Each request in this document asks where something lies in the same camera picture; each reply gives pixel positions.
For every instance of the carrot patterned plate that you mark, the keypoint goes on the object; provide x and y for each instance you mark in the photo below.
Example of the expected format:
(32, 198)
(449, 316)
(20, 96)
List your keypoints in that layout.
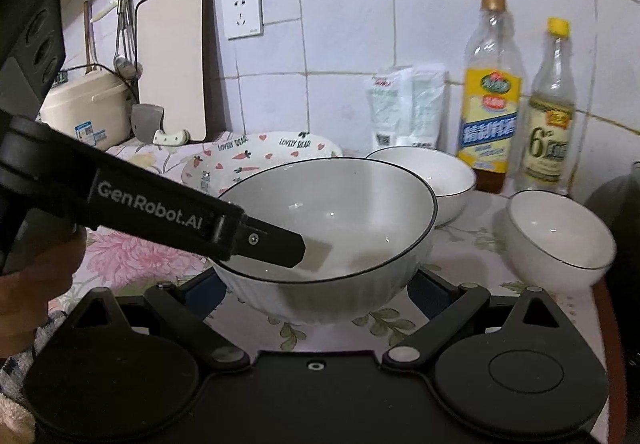
(260, 149)

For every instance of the yellow cap vinegar bottle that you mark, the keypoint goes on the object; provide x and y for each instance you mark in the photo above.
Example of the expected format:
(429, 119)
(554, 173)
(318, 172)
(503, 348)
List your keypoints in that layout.
(547, 144)

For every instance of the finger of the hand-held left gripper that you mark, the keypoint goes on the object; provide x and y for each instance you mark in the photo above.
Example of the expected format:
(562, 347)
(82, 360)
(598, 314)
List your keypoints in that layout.
(272, 244)

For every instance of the metal ladle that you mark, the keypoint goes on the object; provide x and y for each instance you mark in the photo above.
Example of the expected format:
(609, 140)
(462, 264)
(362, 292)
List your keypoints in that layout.
(125, 66)

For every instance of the black pot with lid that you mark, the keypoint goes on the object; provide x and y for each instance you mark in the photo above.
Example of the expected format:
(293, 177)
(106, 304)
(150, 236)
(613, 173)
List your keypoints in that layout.
(620, 224)

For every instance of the white seasoning bag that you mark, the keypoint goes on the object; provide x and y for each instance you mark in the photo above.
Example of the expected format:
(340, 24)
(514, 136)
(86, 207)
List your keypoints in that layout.
(390, 109)

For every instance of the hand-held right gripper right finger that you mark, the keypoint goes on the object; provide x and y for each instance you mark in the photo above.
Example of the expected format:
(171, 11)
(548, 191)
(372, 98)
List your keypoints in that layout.
(429, 296)

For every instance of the yellow label cooking wine bottle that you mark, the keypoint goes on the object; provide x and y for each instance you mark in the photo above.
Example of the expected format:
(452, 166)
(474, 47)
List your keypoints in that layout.
(487, 124)

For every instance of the floral printed tablecloth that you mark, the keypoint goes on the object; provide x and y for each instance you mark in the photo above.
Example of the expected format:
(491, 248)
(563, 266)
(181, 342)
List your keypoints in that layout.
(475, 256)

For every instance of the cream rice cooker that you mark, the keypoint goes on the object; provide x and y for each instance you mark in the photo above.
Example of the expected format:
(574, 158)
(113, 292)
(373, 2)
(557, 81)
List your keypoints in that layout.
(90, 109)

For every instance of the steel cleaver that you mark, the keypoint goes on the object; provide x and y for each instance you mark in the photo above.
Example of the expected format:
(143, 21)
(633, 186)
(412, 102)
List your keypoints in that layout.
(146, 121)

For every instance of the translucent seasoning bag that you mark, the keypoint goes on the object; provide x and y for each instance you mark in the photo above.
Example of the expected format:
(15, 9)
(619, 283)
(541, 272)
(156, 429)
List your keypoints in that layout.
(429, 104)

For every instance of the cream cutting board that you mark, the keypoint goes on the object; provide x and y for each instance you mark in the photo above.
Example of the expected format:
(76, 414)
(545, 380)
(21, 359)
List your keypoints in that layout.
(170, 64)

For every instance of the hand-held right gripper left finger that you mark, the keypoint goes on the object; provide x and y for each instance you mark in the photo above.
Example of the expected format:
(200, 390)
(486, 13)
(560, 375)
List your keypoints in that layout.
(202, 294)

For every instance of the white ribbed bowl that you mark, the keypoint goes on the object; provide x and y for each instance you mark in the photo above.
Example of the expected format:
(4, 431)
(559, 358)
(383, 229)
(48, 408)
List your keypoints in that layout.
(450, 184)
(560, 239)
(350, 204)

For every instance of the person's left hand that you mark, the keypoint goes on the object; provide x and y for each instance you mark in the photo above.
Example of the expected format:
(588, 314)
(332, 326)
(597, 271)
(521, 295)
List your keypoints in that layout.
(30, 304)

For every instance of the white wall socket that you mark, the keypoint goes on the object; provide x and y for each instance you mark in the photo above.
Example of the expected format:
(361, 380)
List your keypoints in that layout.
(242, 12)

